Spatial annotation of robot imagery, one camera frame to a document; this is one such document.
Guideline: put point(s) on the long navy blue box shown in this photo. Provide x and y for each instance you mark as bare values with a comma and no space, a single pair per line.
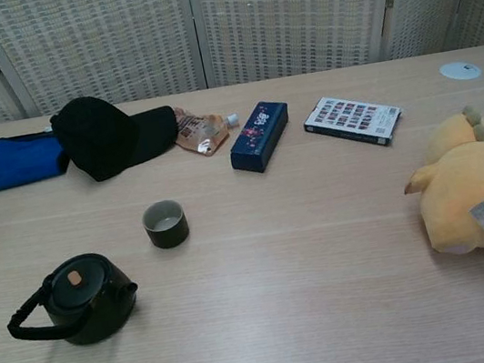
258,137

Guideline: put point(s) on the orange spouted drink pouch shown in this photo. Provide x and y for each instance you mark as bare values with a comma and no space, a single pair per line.
202,132

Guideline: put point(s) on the small dark green teacup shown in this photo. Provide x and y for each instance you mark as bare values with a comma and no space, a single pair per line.
168,237

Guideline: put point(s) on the flat box with picture grid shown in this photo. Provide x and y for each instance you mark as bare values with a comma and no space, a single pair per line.
352,118

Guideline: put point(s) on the black baseball cap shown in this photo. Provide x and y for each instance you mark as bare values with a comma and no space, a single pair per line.
97,140

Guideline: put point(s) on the woven folding screen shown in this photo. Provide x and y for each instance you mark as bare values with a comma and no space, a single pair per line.
109,41

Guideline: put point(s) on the yellow plush toy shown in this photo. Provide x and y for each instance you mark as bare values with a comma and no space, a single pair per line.
468,187

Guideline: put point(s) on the blue folded cloth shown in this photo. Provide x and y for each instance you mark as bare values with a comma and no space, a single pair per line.
13,164

